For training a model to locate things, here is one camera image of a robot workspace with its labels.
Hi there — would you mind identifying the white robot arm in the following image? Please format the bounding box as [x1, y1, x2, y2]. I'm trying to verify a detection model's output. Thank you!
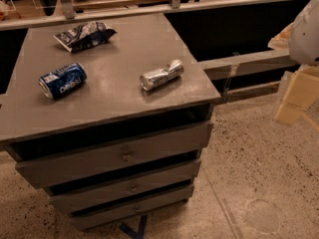
[274, 0, 319, 124]

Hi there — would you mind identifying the grey drawer cabinet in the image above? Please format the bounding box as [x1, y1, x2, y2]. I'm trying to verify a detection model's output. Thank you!
[0, 14, 218, 220]

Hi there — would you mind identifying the metal frame railing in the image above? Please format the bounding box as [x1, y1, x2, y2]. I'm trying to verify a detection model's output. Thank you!
[0, 0, 319, 32]

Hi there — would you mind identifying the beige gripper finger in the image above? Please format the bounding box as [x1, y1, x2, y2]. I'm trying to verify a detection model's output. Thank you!
[274, 65, 319, 124]

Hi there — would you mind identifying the grey drawer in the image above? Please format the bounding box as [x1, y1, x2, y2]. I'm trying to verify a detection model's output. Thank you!
[16, 121, 212, 188]
[70, 184, 194, 230]
[49, 158, 201, 214]

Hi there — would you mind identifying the middle grey drawer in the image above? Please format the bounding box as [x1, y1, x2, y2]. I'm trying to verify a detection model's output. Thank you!
[49, 158, 201, 214]

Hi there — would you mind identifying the top grey drawer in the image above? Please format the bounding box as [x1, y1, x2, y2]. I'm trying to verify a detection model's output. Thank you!
[16, 121, 212, 188]

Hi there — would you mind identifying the silver redbull can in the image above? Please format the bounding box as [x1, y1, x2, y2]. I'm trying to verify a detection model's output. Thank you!
[140, 59, 184, 91]

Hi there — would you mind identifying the bottom grey drawer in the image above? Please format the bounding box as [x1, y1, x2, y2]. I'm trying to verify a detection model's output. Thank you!
[70, 184, 194, 230]

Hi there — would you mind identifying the blue pepsi can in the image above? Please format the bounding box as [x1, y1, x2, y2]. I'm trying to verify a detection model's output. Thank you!
[38, 63, 87, 100]

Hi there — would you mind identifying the crumpled blue chip bag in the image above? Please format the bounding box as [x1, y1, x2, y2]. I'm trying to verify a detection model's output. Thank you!
[54, 21, 117, 53]

